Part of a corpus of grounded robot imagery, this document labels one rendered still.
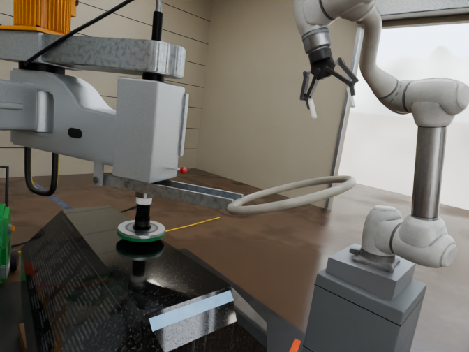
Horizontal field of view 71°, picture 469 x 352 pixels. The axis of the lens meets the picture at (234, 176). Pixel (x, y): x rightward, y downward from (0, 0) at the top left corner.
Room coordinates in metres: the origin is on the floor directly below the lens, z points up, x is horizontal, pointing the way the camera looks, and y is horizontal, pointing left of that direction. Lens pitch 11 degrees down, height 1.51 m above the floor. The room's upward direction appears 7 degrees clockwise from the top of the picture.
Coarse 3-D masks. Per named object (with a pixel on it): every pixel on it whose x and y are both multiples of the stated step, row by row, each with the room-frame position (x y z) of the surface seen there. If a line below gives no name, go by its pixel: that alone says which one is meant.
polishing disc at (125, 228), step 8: (120, 224) 1.46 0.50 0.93; (128, 224) 1.48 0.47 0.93; (152, 224) 1.52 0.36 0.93; (160, 224) 1.53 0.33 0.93; (120, 232) 1.39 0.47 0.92; (128, 232) 1.39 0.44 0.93; (136, 232) 1.40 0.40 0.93; (144, 232) 1.41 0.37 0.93; (152, 232) 1.42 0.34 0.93; (160, 232) 1.43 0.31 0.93
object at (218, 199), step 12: (96, 180) 1.44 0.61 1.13; (108, 180) 1.46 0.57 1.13; (120, 180) 1.44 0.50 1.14; (132, 180) 1.41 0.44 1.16; (168, 180) 1.48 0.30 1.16; (144, 192) 1.39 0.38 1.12; (156, 192) 1.37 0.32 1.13; (168, 192) 1.35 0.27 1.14; (180, 192) 1.33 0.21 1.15; (192, 192) 1.31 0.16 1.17; (204, 192) 1.41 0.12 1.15; (216, 192) 1.39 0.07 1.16; (228, 192) 1.37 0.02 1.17; (204, 204) 1.29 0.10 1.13; (216, 204) 1.27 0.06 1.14; (228, 204) 1.25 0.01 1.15
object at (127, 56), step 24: (0, 48) 1.62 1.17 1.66; (24, 48) 1.56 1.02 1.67; (72, 48) 1.48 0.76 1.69; (96, 48) 1.43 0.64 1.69; (120, 48) 1.39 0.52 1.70; (144, 48) 1.35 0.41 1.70; (168, 48) 1.36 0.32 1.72; (120, 72) 1.57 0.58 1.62; (144, 72) 1.40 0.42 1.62; (168, 72) 1.37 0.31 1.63
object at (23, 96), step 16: (0, 80) 1.43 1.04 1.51; (0, 96) 1.42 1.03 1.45; (16, 96) 1.48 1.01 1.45; (32, 96) 1.55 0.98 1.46; (0, 112) 1.42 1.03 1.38; (16, 112) 1.48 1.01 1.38; (32, 112) 1.55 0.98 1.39; (0, 128) 1.42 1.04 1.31; (16, 128) 1.49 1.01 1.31; (32, 128) 1.56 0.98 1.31
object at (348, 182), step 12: (312, 180) 1.41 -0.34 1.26; (324, 180) 1.37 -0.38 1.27; (336, 180) 1.31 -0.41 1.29; (348, 180) 1.11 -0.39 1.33; (264, 192) 1.43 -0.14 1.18; (276, 192) 1.45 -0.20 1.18; (324, 192) 1.01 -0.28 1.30; (336, 192) 1.03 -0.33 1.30; (240, 204) 1.32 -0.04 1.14; (264, 204) 1.03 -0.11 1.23; (276, 204) 1.00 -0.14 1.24; (288, 204) 0.99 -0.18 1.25; (300, 204) 0.99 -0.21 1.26
